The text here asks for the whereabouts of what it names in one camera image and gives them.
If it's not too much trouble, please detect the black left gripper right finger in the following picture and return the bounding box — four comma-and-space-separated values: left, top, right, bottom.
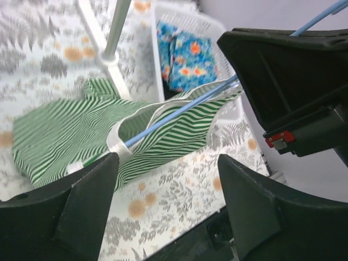
217, 154, 347, 261

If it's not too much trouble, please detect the floral table cloth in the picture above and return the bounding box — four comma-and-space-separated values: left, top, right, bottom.
1, 1, 267, 260

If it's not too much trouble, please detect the green striped tank top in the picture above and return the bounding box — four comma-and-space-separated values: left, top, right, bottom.
12, 78, 243, 188

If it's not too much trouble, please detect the white clothes rack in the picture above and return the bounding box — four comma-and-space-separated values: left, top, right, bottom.
75, 0, 131, 100

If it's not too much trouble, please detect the blue wire hanger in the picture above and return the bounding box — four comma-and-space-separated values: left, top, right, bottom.
125, 0, 347, 148

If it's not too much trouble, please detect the black folded garment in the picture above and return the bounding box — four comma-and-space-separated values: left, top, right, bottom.
162, 80, 179, 100

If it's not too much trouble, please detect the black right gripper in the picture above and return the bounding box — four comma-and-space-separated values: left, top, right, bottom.
217, 28, 347, 165

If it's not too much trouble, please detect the blue floral garment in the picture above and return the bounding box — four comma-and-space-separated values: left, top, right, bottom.
156, 21, 218, 93

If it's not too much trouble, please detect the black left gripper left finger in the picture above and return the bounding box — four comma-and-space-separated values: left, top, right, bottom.
1, 153, 119, 260

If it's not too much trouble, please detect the white right laundry basket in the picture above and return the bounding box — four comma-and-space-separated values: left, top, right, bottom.
151, 2, 247, 127

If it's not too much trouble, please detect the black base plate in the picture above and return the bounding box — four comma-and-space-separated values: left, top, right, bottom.
146, 207, 237, 261

